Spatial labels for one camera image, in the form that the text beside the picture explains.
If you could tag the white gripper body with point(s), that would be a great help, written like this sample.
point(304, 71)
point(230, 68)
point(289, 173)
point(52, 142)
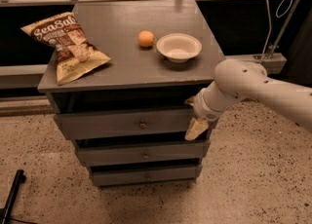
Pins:
point(205, 110)

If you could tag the grey top drawer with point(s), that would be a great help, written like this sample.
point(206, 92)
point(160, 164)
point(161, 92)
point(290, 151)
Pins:
point(102, 124)

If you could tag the grey drawer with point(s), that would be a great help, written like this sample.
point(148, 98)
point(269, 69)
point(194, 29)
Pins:
point(102, 124)
point(145, 175)
point(142, 153)

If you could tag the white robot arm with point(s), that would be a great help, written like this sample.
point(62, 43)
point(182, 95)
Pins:
point(236, 80)

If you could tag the grey wooden drawer cabinet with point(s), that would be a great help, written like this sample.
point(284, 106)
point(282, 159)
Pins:
point(135, 78)

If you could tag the grey middle drawer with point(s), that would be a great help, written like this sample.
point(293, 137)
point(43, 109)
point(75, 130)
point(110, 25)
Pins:
point(142, 153)

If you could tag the grey bottom drawer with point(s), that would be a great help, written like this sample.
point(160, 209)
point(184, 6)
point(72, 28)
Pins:
point(145, 175)

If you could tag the white paper bowl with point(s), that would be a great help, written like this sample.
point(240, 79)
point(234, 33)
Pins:
point(178, 47)

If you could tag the orange fruit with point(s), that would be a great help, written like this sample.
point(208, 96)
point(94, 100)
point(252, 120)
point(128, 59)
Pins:
point(145, 39)

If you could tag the grey diagonal metal rod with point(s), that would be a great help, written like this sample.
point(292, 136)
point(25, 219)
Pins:
point(286, 20)

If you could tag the sea salt chips bag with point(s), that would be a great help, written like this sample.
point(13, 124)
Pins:
point(76, 56)

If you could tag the black stand leg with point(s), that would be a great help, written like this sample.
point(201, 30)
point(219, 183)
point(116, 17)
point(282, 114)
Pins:
point(5, 212)

